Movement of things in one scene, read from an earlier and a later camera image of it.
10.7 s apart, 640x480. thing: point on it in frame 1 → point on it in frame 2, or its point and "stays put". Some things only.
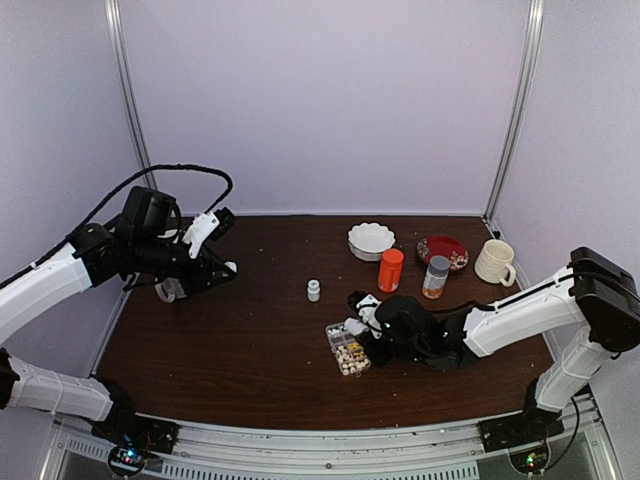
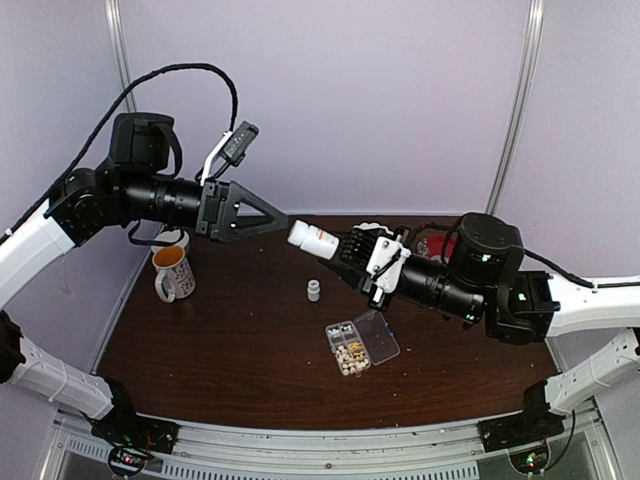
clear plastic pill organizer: (349, 351) stays put
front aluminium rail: (329, 452) stays put
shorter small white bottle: (313, 290) stays put
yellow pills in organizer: (355, 346) stays put
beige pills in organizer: (352, 367) stays put
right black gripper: (379, 358) → (363, 284)
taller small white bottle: (355, 326) → (313, 240)
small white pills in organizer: (336, 331) stays put
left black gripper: (198, 278) → (217, 215)
